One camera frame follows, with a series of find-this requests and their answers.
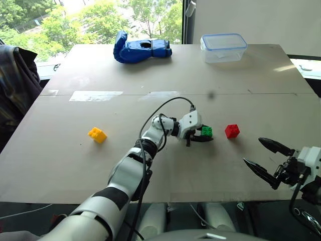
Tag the clear container with blue lid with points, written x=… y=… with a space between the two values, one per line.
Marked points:
x=223 y=47

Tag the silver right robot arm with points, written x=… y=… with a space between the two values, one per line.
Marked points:
x=313 y=193

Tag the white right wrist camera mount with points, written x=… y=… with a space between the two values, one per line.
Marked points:
x=309 y=158

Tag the dark grey draped jacket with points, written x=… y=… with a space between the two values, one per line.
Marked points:
x=17 y=95

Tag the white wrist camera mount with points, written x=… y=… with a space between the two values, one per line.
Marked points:
x=309 y=158
x=191 y=121

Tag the yellow toy brick cube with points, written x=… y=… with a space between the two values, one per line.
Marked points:
x=97 y=135

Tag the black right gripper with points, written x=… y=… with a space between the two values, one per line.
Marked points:
x=289 y=170

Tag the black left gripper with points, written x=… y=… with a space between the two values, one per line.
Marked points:
x=188 y=139

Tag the green toy brick cube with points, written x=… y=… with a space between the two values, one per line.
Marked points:
x=207 y=131

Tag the white tape patch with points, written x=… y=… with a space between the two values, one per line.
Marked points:
x=95 y=96

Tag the white robot leg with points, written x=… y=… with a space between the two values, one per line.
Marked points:
x=153 y=221
x=218 y=217

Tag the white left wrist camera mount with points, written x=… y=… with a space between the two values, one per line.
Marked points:
x=191 y=121

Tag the red toy brick cube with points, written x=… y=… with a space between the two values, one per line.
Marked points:
x=232 y=131

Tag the dark window frame post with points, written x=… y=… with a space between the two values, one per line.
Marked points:
x=187 y=22

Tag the grey robot torso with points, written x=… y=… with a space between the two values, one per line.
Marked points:
x=200 y=236

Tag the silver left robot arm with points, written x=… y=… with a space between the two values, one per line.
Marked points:
x=125 y=173

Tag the blue boxing glove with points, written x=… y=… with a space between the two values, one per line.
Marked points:
x=140 y=49

